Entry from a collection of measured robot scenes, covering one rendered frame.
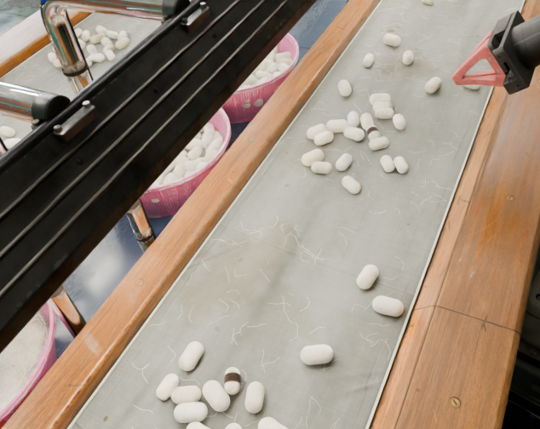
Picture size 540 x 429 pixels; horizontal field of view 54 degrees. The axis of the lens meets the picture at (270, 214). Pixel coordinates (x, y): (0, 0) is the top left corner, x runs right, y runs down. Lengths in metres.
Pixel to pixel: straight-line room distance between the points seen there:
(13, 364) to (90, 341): 0.12
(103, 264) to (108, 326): 0.21
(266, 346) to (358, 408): 0.13
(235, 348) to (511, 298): 0.33
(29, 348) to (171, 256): 0.21
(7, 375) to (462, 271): 0.57
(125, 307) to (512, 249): 0.49
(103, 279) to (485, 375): 0.55
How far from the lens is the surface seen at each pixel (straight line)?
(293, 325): 0.66
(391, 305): 0.65
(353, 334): 0.65
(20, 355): 0.76
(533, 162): 0.86
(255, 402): 0.60
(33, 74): 1.30
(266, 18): 0.53
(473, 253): 0.71
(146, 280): 0.71
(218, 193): 0.79
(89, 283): 0.86
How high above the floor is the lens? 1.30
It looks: 46 degrees down
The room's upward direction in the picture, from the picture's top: 9 degrees counter-clockwise
